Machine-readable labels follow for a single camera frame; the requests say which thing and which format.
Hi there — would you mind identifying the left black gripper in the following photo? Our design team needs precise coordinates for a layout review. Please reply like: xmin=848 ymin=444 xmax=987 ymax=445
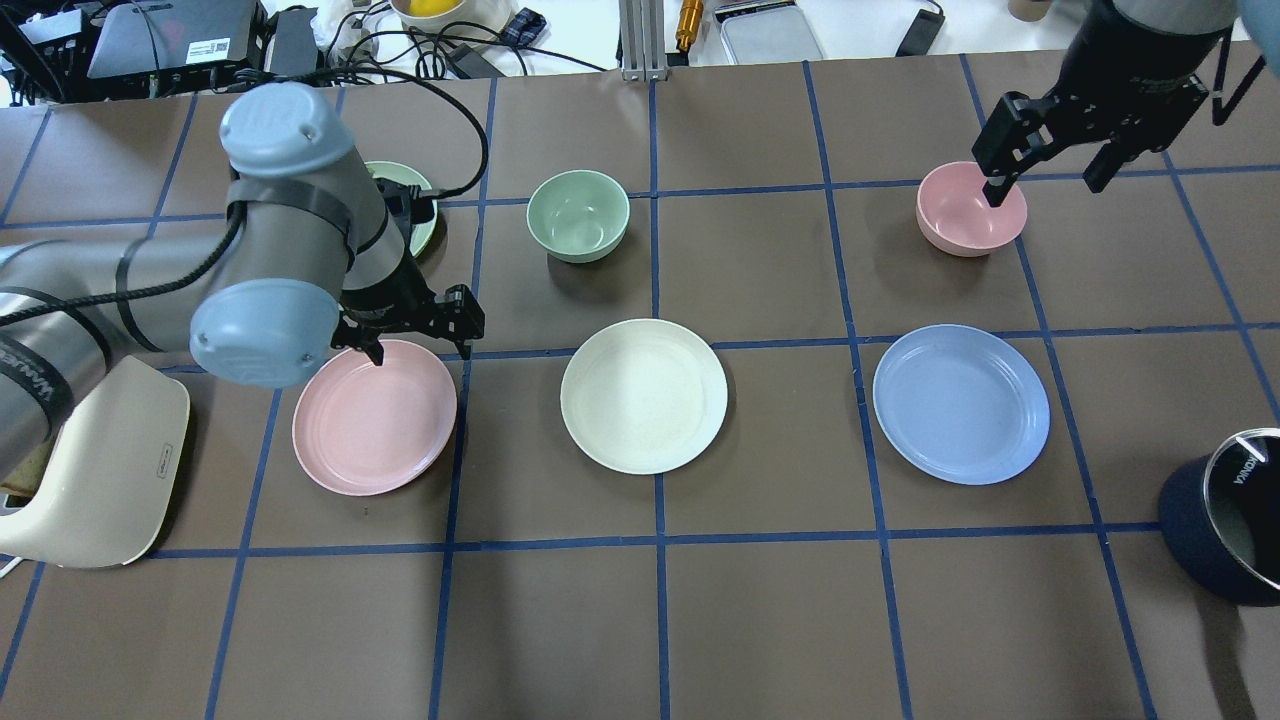
xmin=330 ymin=255 xmax=486 ymax=366

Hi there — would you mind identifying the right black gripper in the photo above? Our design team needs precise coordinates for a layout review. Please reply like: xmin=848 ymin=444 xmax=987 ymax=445
xmin=972 ymin=20 xmax=1211 ymax=208

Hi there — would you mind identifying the pink plate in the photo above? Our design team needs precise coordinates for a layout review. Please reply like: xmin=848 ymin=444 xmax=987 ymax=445
xmin=291 ymin=340 xmax=458 ymax=497

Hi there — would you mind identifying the blue plate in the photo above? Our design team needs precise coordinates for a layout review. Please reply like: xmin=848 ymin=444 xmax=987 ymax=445
xmin=872 ymin=324 xmax=1052 ymax=486

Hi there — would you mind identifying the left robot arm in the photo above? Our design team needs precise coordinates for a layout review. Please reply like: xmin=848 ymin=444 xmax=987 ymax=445
xmin=1 ymin=79 xmax=486 ymax=474

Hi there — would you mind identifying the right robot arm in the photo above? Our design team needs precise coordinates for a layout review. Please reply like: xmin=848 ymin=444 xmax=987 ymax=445
xmin=972 ymin=1 xmax=1279 ymax=208

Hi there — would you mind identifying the green plate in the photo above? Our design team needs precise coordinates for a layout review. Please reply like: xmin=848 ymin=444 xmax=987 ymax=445
xmin=365 ymin=161 xmax=440 ymax=259

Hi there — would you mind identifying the pink bowl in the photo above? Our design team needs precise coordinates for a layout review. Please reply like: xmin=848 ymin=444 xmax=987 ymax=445
xmin=915 ymin=161 xmax=1029 ymax=258

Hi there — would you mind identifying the green bowl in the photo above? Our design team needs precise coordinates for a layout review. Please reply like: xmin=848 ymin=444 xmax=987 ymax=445
xmin=526 ymin=169 xmax=631 ymax=264

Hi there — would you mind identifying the cream plate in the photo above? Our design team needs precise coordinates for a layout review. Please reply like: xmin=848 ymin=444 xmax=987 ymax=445
xmin=559 ymin=318 xmax=730 ymax=475

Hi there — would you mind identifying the black power adapter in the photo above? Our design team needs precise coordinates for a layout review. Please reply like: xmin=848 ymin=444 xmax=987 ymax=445
xmin=444 ymin=45 xmax=506 ymax=79

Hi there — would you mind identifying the white bowl with fruit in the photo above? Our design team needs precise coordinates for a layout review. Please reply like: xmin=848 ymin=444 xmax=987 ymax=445
xmin=389 ymin=0 xmax=477 ymax=33

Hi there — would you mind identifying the silver metal tray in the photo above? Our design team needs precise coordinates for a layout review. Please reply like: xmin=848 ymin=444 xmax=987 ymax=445
xmin=713 ymin=1 xmax=826 ymax=65

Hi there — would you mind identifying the cream toaster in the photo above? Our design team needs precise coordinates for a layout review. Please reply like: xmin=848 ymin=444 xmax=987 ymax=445
xmin=1 ymin=357 xmax=189 ymax=569

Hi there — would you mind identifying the glass pot lid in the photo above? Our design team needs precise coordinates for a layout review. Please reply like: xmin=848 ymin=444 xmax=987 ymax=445
xmin=1204 ymin=428 xmax=1279 ymax=588

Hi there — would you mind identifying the black laptop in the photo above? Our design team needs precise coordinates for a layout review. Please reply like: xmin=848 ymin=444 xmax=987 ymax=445
xmin=86 ymin=1 xmax=268 ymax=82

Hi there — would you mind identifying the dark blue pot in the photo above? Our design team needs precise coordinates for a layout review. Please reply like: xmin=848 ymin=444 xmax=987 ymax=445
xmin=1157 ymin=454 xmax=1277 ymax=607

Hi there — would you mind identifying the aluminium frame post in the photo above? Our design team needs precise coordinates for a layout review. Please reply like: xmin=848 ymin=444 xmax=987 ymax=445
xmin=618 ymin=0 xmax=669 ymax=82

